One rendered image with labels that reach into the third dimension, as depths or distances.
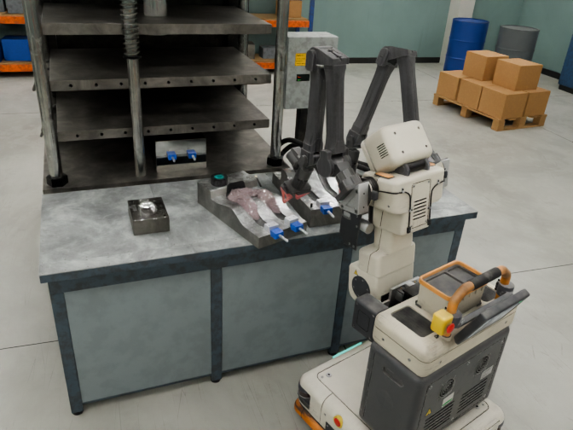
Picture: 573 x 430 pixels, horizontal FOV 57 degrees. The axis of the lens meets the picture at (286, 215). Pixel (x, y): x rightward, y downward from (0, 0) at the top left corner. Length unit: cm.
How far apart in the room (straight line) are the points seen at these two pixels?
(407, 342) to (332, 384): 62
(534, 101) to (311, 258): 519
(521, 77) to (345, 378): 530
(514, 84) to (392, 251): 522
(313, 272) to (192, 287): 57
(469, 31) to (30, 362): 806
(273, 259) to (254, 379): 68
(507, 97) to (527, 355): 415
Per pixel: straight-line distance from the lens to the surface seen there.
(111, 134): 286
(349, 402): 233
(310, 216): 237
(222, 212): 238
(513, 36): 913
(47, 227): 248
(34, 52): 268
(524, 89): 721
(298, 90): 310
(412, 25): 1018
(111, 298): 231
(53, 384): 288
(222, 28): 286
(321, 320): 273
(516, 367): 318
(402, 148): 190
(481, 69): 741
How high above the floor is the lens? 197
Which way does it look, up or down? 28 degrees down
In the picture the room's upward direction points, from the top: 4 degrees clockwise
